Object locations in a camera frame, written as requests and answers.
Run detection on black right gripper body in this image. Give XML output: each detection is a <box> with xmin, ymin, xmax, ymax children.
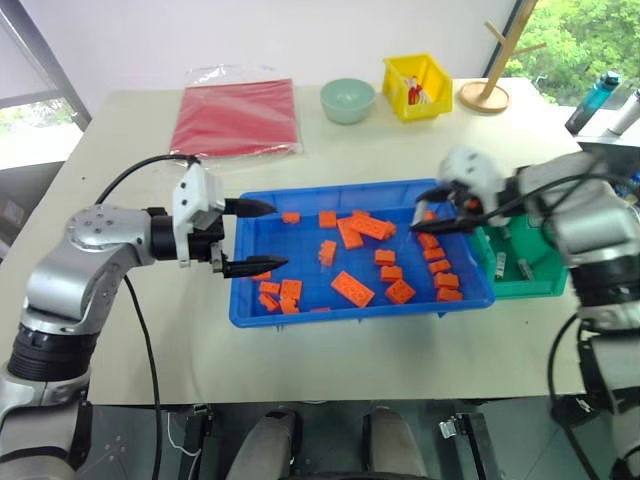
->
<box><xmin>448</xmin><ymin>183</ymin><xmax>485</xmax><ymax>218</ymax></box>

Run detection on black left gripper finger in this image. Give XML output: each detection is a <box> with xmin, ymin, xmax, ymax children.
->
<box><xmin>222</xmin><ymin>255</ymin><xmax>291</xmax><ymax>280</ymax></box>
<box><xmin>233</xmin><ymin>198</ymin><xmax>278</xmax><ymax>219</ymax></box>

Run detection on red sheets in plastic bag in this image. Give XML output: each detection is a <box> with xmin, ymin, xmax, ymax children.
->
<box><xmin>168</xmin><ymin>63</ymin><xmax>306</xmax><ymax>161</ymax></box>

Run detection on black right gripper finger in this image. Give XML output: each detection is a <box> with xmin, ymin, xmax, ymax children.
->
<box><xmin>409</xmin><ymin>215</ymin><xmax>482</xmax><ymax>235</ymax></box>
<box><xmin>412</xmin><ymin>185</ymin><xmax>452</xmax><ymax>227</ymax></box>

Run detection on thin white cable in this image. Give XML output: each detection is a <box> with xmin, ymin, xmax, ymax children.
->
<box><xmin>166</xmin><ymin>413</ymin><xmax>202</xmax><ymax>457</ymax></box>

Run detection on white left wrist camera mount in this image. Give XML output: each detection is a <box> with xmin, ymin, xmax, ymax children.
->
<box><xmin>171</xmin><ymin>163</ymin><xmax>227</xmax><ymax>269</ymax></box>

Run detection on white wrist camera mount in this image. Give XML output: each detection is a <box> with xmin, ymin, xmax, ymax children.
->
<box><xmin>171</xmin><ymin>163</ymin><xmax>227</xmax><ymax>269</ymax></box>
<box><xmin>436</xmin><ymin>145</ymin><xmax>507</xmax><ymax>212</ymax></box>

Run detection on teal and black water bottle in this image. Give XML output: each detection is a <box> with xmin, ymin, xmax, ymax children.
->
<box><xmin>564</xmin><ymin>70</ymin><xmax>622</xmax><ymax>136</ymax></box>

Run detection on pale green bowl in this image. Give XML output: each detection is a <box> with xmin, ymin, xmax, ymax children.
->
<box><xmin>319</xmin><ymin>77</ymin><xmax>378</xmax><ymax>125</ymax></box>

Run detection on blue plastic bin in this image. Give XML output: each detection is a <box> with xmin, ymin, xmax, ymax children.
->
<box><xmin>228</xmin><ymin>178</ymin><xmax>498</xmax><ymax>330</ymax></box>

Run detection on wooden branch stand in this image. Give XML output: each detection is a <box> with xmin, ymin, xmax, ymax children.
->
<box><xmin>458</xmin><ymin>0</ymin><xmax>548</xmax><ymax>114</ymax></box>

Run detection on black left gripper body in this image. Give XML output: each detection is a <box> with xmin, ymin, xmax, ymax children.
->
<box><xmin>187</xmin><ymin>198</ymin><xmax>237</xmax><ymax>274</ymax></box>

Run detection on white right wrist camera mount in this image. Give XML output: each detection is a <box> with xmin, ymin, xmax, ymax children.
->
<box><xmin>436</xmin><ymin>145</ymin><xmax>507</xmax><ymax>212</ymax></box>

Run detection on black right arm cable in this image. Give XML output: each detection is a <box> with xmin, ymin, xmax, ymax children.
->
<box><xmin>479</xmin><ymin>172</ymin><xmax>614</xmax><ymax>480</ymax></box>

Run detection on silver bottle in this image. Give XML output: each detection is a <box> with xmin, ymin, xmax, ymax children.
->
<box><xmin>605</xmin><ymin>88</ymin><xmax>640</xmax><ymax>138</ymax></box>

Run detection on yellow plastic bin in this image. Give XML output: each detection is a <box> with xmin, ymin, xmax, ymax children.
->
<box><xmin>381</xmin><ymin>50</ymin><xmax>455</xmax><ymax>123</ymax></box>

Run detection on dark grey rounded shape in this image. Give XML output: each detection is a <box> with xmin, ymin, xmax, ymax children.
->
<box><xmin>225</xmin><ymin>405</ymin><xmax>304</xmax><ymax>480</ymax></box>
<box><xmin>361</xmin><ymin>405</ymin><xmax>427</xmax><ymax>480</ymax></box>

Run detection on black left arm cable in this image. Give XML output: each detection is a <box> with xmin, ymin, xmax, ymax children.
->
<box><xmin>94</xmin><ymin>154</ymin><xmax>202</xmax><ymax>480</ymax></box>

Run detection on long orange toy brick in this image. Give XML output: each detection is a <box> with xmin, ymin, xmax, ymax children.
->
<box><xmin>349</xmin><ymin>209</ymin><xmax>398</xmax><ymax>240</ymax></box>
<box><xmin>330</xmin><ymin>270</ymin><xmax>377</xmax><ymax>308</ymax></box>
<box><xmin>336</xmin><ymin>217</ymin><xmax>365</xmax><ymax>250</ymax></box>

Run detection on green plastic bin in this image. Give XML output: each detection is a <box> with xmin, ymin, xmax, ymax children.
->
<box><xmin>468</xmin><ymin>209</ymin><xmax>572</xmax><ymax>300</ymax></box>

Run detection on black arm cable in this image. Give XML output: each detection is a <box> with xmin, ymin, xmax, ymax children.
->
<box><xmin>479</xmin><ymin>172</ymin><xmax>614</xmax><ymax>480</ymax></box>
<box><xmin>94</xmin><ymin>154</ymin><xmax>202</xmax><ymax>480</ymax></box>

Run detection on grey window frame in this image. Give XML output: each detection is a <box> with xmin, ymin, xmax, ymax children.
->
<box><xmin>0</xmin><ymin>0</ymin><xmax>94</xmax><ymax>132</ymax></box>

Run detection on red and white small items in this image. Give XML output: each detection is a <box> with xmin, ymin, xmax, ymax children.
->
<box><xmin>403</xmin><ymin>73</ymin><xmax>432</xmax><ymax>107</ymax></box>

